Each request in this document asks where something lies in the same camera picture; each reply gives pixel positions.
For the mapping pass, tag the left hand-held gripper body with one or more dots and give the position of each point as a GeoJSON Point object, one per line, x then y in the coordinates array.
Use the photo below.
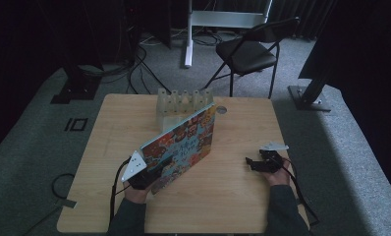
{"type": "Point", "coordinates": [136, 168]}

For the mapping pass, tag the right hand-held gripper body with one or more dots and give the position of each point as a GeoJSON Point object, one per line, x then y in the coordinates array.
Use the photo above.
{"type": "Point", "coordinates": [271, 162]}

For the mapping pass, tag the colourful picture book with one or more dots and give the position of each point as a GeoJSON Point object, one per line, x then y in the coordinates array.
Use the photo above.
{"type": "Point", "coordinates": [187, 141]}

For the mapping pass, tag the translucent plastic book rack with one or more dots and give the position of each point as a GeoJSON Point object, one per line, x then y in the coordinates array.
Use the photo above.
{"type": "Point", "coordinates": [170, 105]}

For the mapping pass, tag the person's right hand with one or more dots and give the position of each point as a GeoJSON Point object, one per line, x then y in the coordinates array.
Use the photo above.
{"type": "Point", "coordinates": [278, 178]}

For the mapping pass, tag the person's left hand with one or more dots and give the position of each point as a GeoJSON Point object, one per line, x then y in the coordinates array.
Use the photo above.
{"type": "Point", "coordinates": [136, 194]}

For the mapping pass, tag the grey round table grommet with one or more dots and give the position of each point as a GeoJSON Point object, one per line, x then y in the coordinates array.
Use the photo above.
{"type": "Point", "coordinates": [221, 109]}

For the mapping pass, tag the grey tape strip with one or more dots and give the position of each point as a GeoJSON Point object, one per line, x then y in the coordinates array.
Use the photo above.
{"type": "Point", "coordinates": [67, 203]}

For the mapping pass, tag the black stand with dark panel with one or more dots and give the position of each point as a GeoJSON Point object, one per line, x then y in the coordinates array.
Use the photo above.
{"type": "Point", "coordinates": [311, 91]}

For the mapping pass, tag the black stand with flat base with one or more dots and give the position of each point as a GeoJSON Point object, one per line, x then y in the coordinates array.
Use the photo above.
{"type": "Point", "coordinates": [75, 88]}

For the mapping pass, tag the black folding chair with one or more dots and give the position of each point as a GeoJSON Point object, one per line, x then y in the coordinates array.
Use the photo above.
{"type": "Point", "coordinates": [249, 55]}

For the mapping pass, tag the white metal stand frame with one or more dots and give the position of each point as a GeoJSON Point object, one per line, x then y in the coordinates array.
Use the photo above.
{"type": "Point", "coordinates": [223, 19]}

